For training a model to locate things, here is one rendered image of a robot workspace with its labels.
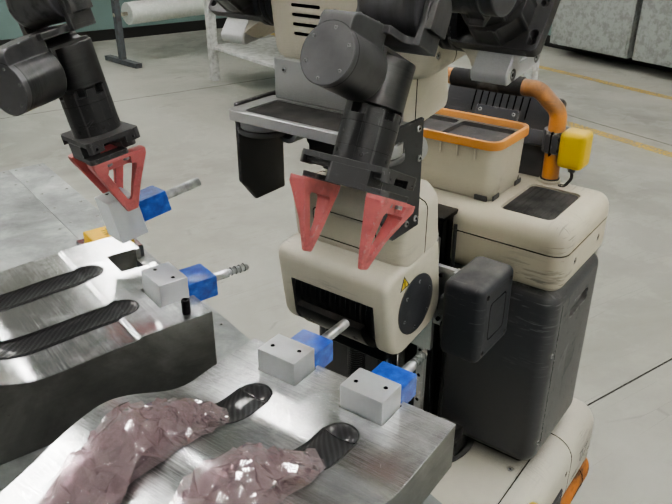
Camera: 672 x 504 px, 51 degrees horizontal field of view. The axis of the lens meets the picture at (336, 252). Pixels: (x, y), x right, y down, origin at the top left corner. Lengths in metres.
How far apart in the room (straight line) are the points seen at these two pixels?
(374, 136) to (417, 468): 0.31
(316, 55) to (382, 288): 0.50
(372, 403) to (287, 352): 0.12
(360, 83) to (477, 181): 0.71
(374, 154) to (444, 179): 0.68
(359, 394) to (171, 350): 0.23
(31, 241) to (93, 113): 0.45
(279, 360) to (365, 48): 0.33
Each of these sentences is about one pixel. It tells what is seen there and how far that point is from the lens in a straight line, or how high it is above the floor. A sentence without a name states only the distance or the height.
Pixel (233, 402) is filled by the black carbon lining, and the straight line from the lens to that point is 0.75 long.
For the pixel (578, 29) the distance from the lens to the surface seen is 6.69.
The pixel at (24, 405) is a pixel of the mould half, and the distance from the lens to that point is 0.79.
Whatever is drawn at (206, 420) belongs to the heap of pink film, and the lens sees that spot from 0.68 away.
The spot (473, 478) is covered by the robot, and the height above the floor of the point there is 0.28.
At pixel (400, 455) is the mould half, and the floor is 0.85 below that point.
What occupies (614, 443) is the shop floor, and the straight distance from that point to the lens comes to 2.11.
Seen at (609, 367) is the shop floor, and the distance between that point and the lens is 2.39.
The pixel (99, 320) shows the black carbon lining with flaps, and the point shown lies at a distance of 0.86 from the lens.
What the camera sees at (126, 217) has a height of 0.96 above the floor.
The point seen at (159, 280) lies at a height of 0.92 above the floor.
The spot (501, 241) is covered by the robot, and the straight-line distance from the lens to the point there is 1.28.
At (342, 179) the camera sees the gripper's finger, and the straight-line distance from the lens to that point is 0.68.
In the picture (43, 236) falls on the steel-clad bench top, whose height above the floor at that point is 0.80.
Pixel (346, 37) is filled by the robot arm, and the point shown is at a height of 1.21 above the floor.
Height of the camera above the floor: 1.32
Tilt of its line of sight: 27 degrees down
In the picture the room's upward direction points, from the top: straight up
